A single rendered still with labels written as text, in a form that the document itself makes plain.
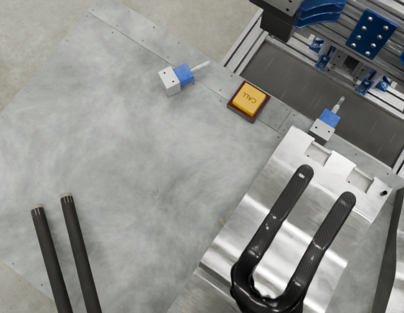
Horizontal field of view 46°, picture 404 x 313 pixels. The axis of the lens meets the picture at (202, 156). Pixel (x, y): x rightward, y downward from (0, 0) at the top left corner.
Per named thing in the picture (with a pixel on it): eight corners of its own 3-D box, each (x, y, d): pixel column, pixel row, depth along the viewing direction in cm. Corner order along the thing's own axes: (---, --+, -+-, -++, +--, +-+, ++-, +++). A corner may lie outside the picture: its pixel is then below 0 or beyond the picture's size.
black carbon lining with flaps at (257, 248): (299, 162, 108) (307, 151, 99) (360, 201, 106) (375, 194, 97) (214, 292, 101) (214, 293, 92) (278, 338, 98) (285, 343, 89)
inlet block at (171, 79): (204, 58, 123) (204, 48, 117) (214, 74, 121) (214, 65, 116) (159, 81, 121) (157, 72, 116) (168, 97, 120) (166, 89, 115)
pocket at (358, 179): (350, 167, 109) (355, 164, 106) (370, 180, 109) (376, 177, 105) (340, 184, 108) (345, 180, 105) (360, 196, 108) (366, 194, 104)
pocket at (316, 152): (310, 142, 111) (313, 138, 107) (329, 154, 110) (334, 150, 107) (300, 158, 110) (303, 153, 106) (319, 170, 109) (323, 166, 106)
